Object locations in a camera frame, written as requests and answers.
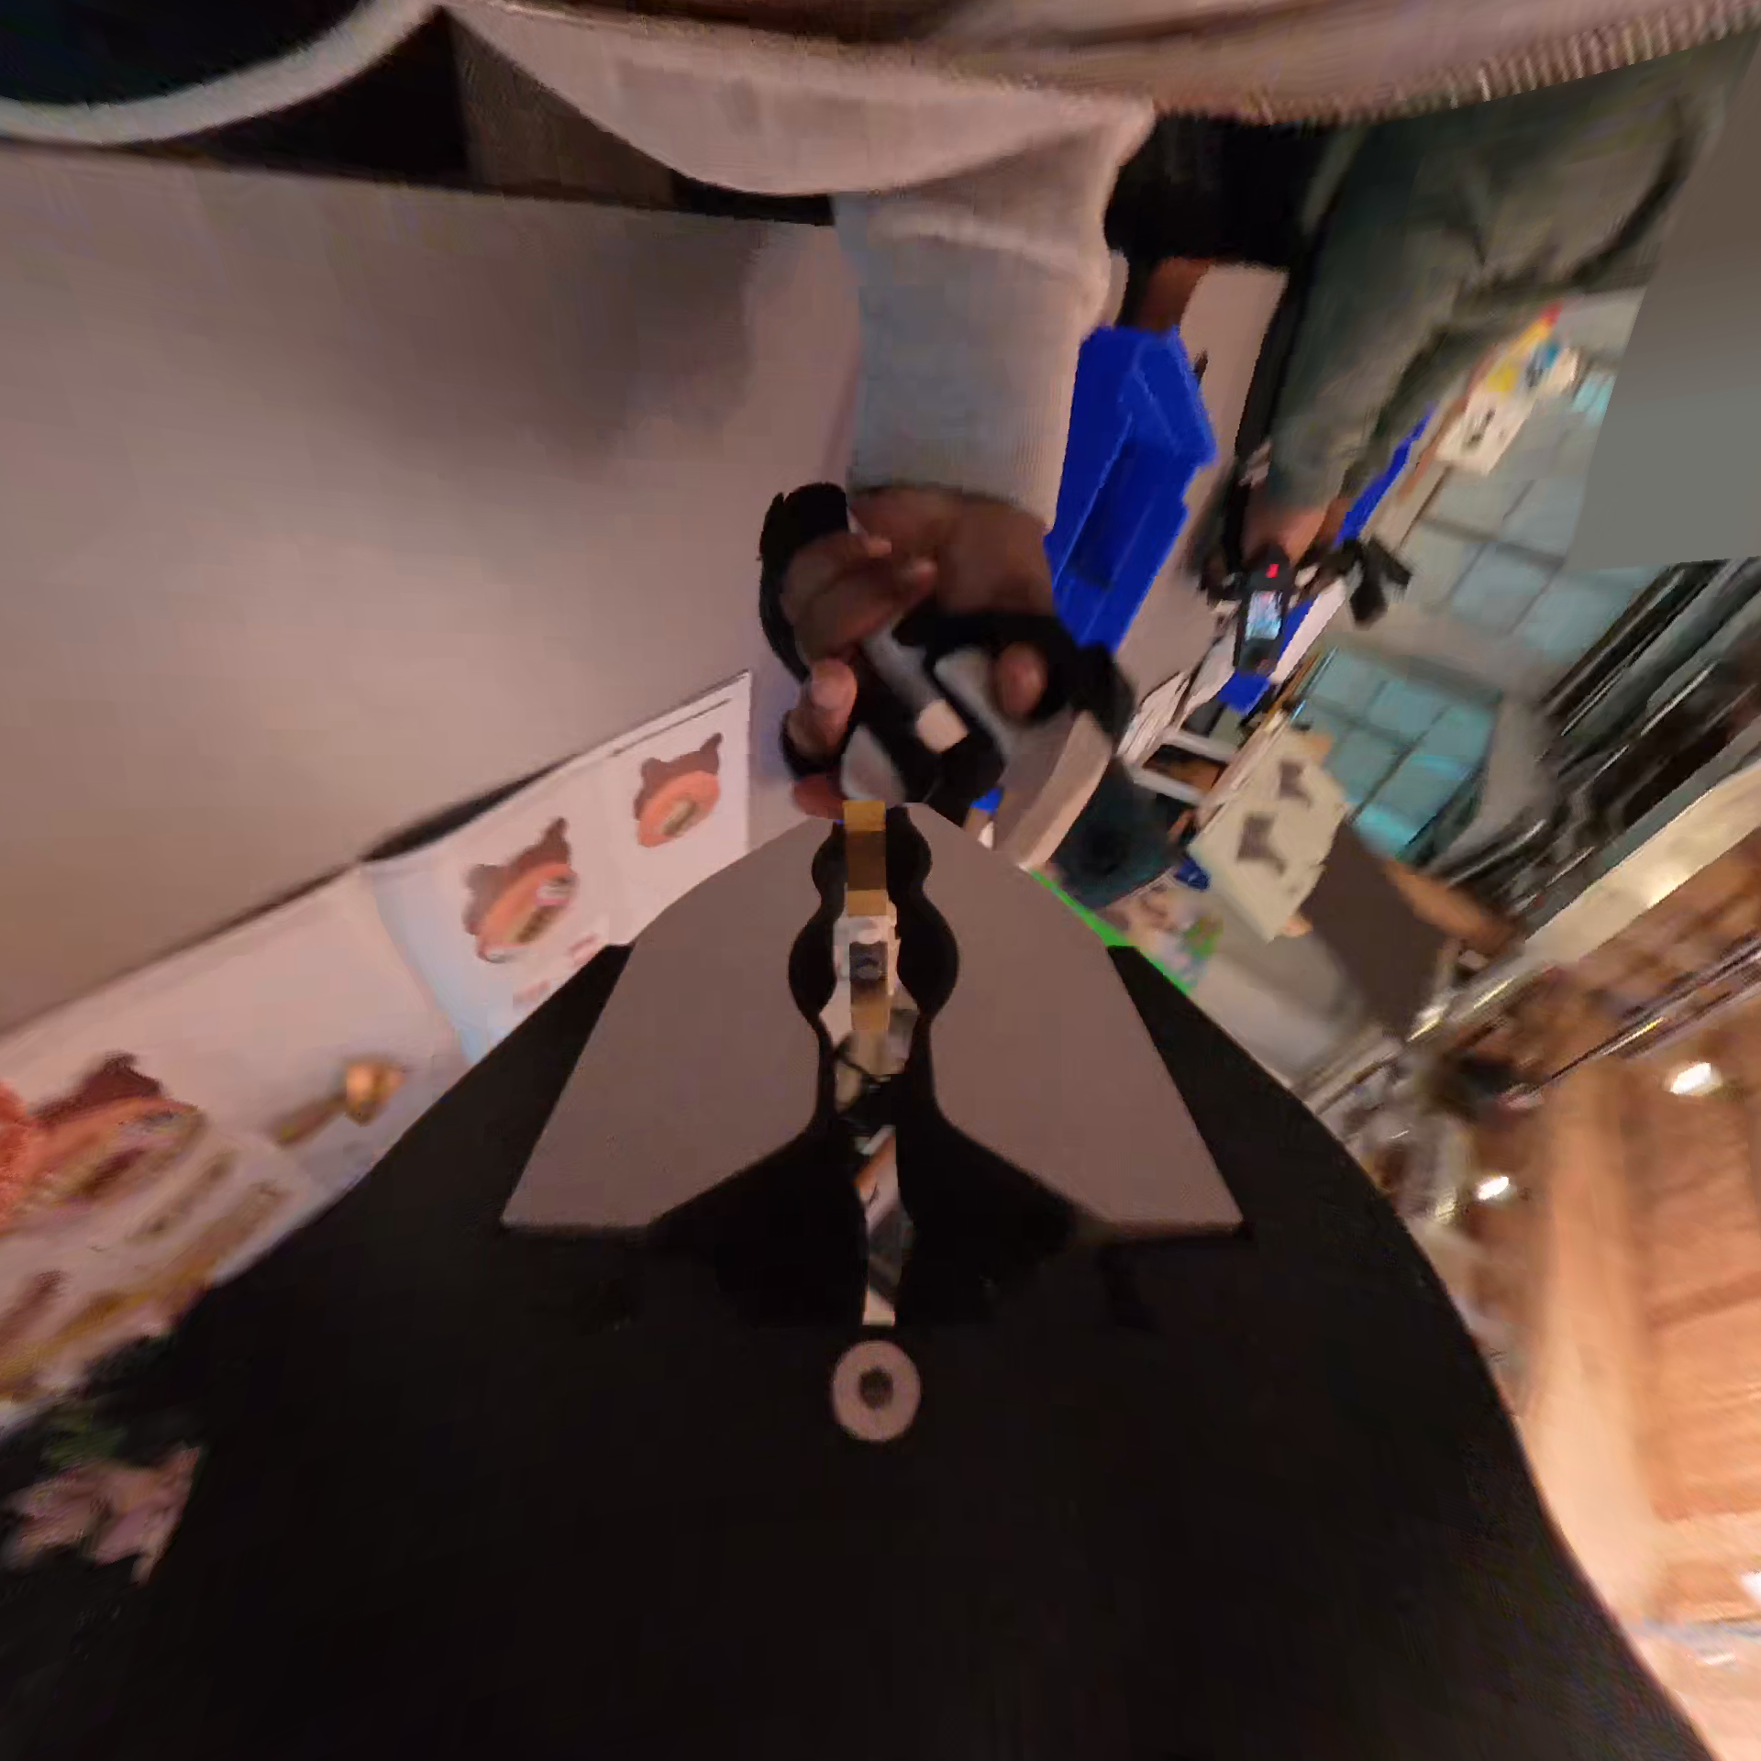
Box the white yellow brick strip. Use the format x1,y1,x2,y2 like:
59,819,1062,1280
837,797,914,1094

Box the green cardboard box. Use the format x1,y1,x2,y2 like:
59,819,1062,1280
1033,867,1229,997

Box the white instruction booklet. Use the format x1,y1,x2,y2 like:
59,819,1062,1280
0,674,761,1392

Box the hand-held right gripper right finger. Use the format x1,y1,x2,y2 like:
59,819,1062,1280
895,819,1246,1232

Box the black flower print box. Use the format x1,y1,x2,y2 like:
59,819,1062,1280
0,1375,217,1597

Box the blue plastic bin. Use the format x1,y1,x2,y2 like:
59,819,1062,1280
1046,324,1222,650

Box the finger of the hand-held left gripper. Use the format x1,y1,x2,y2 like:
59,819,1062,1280
980,709,1119,871

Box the gold curved brick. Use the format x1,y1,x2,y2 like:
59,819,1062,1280
270,1054,415,1135

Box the white printed board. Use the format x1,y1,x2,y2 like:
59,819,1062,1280
1189,729,1356,942

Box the dark flat panel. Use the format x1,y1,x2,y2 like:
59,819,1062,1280
1293,819,1466,1039

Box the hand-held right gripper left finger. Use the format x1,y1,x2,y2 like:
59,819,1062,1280
505,819,855,1234

